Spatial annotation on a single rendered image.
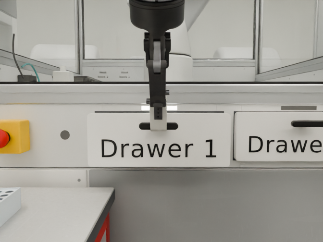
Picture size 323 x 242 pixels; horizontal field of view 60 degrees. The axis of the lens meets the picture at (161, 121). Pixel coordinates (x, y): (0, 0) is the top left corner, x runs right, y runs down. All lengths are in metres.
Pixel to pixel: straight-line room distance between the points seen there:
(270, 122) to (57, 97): 0.48
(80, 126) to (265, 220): 0.48
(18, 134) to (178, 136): 0.34
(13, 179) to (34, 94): 0.20
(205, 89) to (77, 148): 0.32
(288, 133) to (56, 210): 0.50
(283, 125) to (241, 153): 0.11
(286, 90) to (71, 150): 0.50
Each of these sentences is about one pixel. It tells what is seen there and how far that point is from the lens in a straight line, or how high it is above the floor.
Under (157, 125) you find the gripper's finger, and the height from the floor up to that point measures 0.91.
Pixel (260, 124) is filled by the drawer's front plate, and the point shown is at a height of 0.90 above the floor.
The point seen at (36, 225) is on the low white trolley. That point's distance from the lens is 0.50.
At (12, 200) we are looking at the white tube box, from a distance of 0.55.
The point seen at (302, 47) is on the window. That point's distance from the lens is 0.73.
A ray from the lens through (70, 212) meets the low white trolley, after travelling 0.53.
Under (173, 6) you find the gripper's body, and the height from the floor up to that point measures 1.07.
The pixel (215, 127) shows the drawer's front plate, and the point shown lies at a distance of 0.57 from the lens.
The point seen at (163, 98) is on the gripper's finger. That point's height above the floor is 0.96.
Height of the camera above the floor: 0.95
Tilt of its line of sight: 4 degrees down
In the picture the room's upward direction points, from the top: straight up
